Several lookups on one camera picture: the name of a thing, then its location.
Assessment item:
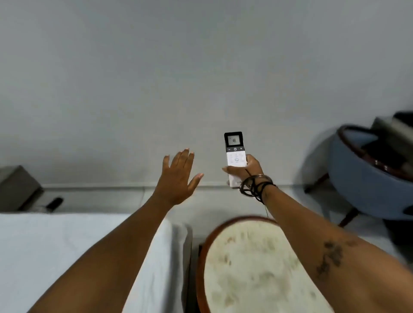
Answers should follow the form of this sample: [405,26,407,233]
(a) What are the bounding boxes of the person's left hand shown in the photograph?
[154,148,204,206]

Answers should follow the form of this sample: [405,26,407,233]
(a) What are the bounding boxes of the person's right hand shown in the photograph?
[222,154,264,188]

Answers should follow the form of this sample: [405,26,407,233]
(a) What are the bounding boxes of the white air conditioner remote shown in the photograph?
[224,132,248,188]

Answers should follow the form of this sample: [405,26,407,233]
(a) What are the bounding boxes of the person's left forearm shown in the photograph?
[28,193,176,313]

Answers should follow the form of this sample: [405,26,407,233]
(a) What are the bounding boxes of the person's right forearm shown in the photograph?
[260,184,413,313]

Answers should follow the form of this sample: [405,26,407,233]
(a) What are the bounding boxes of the black and metal wrist bangles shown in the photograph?
[239,174,277,205]

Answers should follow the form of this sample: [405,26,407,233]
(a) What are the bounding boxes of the round marble side table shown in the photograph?
[196,216,336,313]

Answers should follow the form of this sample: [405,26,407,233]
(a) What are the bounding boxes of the black cylindrical object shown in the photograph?
[45,197,64,213]

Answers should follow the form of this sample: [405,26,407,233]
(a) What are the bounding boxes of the white bed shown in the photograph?
[0,212,193,313]

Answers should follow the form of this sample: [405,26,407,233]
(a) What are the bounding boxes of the blue upholstered armchair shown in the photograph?
[304,124,413,228]

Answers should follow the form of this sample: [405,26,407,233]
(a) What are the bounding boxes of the grey box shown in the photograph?
[0,165,44,213]

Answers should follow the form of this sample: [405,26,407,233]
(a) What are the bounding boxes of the dark items on armchair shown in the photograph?
[360,111,413,181]

